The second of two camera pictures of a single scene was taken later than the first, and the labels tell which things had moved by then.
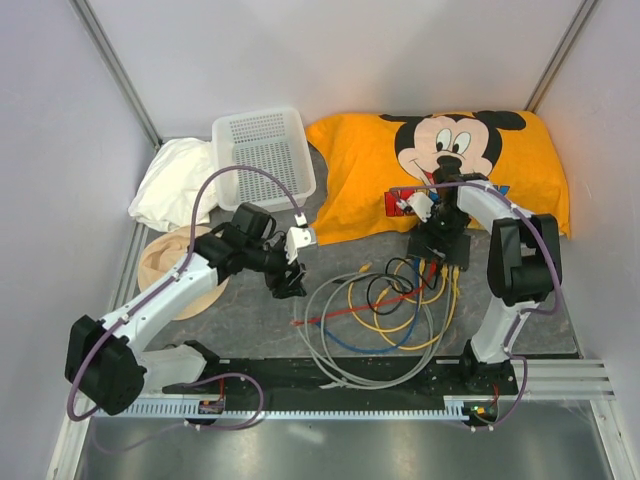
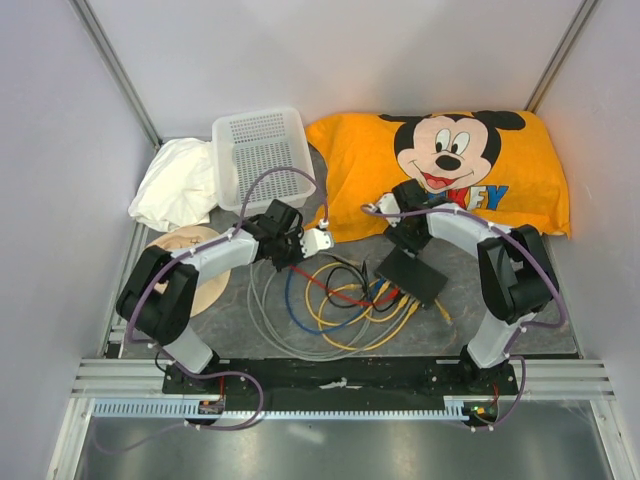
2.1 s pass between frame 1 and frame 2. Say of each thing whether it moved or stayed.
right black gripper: moved
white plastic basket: stayed
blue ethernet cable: moved
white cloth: stayed
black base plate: stayed
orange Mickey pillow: stayed
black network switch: moved
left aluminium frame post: stayed
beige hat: stayed
